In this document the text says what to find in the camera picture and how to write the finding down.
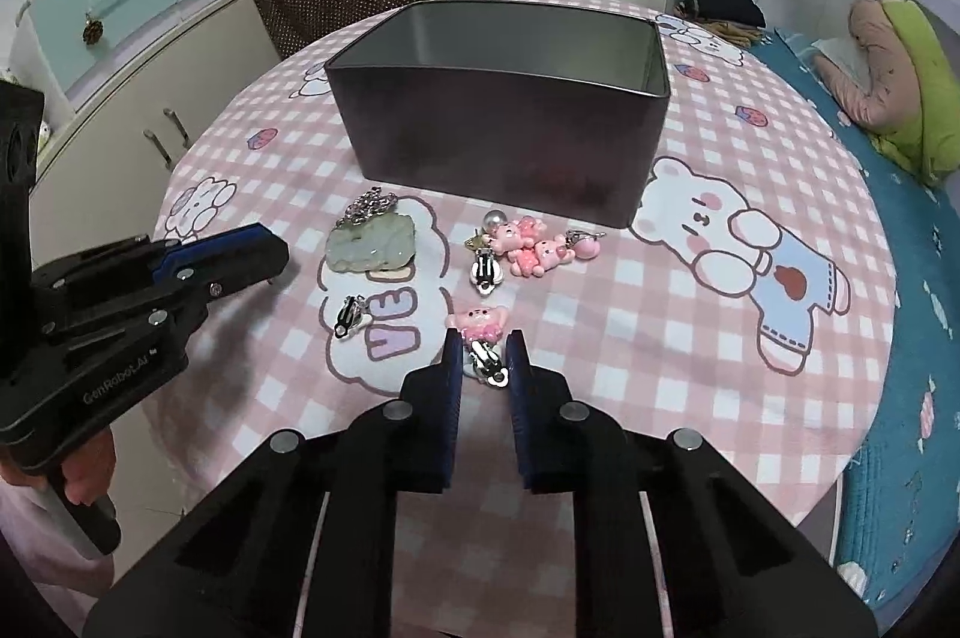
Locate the green quilt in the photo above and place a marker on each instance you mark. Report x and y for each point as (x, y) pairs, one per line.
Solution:
(930, 83)

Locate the white cabinet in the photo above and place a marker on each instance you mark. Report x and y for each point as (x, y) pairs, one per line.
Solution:
(112, 106)

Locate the pink heart charm with hook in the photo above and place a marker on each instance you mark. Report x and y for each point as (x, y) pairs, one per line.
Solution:
(586, 246)

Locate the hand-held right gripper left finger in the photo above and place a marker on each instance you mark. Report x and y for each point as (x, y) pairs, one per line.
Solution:
(450, 383)

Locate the pink quilt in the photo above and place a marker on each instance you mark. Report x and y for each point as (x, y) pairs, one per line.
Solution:
(877, 68)

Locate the silver clip earring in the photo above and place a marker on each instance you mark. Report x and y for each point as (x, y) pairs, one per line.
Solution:
(349, 317)
(484, 269)

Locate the person's left hand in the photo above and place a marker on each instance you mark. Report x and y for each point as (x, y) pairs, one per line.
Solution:
(90, 469)

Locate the pine cone ornament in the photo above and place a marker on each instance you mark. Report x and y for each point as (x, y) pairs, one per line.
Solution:
(92, 31)

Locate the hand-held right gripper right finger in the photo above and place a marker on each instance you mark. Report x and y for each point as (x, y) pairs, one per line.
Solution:
(517, 398)

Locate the pink bear charm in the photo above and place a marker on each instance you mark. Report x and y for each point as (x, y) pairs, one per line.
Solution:
(517, 233)
(536, 259)

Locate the blue candy print bedspread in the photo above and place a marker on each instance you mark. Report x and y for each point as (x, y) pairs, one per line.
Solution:
(900, 346)

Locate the folded dark clothes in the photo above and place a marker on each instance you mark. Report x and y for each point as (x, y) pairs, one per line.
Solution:
(720, 1)

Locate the person's left forearm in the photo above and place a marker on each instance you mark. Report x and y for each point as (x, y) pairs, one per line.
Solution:
(37, 548)

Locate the white pillow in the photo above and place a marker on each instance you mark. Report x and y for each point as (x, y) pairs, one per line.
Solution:
(836, 55)

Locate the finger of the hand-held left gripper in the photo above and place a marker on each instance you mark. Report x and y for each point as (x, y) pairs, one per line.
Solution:
(210, 244)
(247, 267)

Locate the grey metal tin box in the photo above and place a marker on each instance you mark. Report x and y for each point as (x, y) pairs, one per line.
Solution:
(487, 143)

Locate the pink bear clip earring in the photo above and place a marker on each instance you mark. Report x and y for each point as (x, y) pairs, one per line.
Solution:
(478, 323)

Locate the folded tan cloth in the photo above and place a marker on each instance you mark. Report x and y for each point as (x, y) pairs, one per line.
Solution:
(735, 36)

